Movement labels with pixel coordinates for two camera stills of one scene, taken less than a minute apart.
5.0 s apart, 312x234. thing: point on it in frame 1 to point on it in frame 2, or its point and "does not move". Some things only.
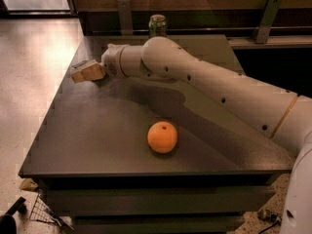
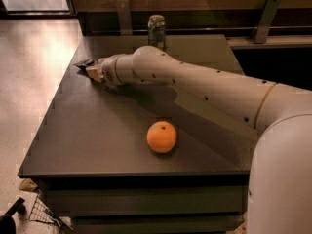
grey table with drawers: (142, 155) does not move
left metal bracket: (125, 15) does not move
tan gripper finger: (78, 76) to (94, 69)
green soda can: (157, 25) does not move
